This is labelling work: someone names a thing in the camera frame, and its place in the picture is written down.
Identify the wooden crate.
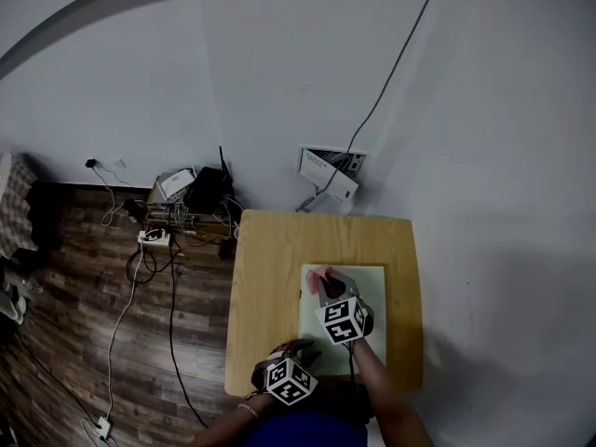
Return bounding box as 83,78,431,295
146,197,234,260

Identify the long white floor cable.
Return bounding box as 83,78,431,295
106,244,143,421

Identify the black router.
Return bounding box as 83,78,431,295
183,145,234,214

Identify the pink cloth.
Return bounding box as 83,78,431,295
305,264,344,295

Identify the person's right forearm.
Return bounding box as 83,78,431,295
348,337,437,447

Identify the thin wall plug cable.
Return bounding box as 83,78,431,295
92,165,129,226

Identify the white router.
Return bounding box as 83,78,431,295
157,168,196,199

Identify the white power strip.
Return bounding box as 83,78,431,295
137,229,171,250

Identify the light green board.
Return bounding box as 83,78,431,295
297,263,387,377

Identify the long black floor cable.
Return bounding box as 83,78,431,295
167,244,209,430

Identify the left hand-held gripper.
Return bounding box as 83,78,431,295
251,338,324,408

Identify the recessed wall network box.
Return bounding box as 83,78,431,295
297,144,372,204

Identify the person's left forearm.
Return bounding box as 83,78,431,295
204,391,276,447

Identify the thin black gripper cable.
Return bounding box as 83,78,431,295
345,341,359,390

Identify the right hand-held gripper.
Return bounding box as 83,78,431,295
314,271,376,347

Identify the person's blue shirt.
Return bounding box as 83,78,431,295
241,410,369,447

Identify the grey wall cable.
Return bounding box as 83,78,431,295
295,0,441,213

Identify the coiled black cable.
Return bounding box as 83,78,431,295
126,249,159,284

